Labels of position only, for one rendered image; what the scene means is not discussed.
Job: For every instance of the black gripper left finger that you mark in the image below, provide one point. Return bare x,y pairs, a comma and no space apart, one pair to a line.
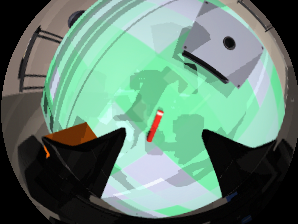
91,162

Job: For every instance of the dark red peg with grey band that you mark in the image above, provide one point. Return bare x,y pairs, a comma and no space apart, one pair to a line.
153,129

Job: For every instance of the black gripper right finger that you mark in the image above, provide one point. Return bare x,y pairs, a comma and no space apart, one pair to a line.
233,162

